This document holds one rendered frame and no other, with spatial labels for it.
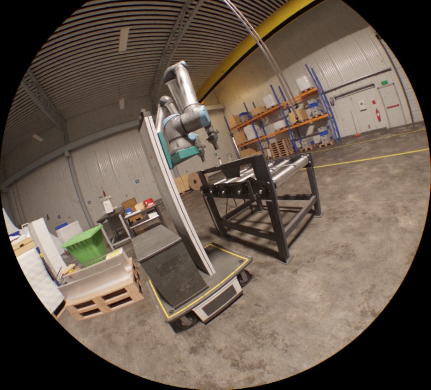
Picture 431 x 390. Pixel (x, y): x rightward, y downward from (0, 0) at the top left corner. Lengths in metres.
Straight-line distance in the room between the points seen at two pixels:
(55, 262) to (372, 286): 4.52
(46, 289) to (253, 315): 2.88
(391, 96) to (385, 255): 9.00
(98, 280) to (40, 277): 1.22
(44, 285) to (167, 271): 2.44
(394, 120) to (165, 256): 10.32
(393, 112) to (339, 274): 9.24
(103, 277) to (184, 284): 1.30
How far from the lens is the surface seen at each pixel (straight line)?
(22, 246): 3.10
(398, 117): 10.16
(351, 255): 1.75
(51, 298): 3.16
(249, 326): 1.41
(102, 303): 2.32
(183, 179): 9.16
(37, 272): 3.08
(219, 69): 10.09
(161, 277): 1.14
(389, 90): 10.14
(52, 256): 3.85
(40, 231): 3.81
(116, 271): 2.19
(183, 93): 1.24
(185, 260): 1.14
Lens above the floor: 1.25
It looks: 5 degrees down
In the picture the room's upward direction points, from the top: 20 degrees counter-clockwise
